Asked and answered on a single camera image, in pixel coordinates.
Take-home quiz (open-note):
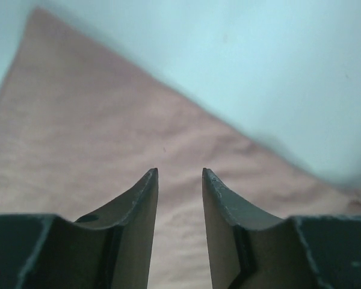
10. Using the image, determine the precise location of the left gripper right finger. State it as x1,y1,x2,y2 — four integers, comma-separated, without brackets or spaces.
202,169,361,288

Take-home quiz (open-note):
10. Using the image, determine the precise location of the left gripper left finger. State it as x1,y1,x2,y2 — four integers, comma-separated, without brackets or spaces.
0,169,158,288

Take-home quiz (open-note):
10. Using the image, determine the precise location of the pink t shirt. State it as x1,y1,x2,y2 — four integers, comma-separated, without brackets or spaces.
0,8,361,288

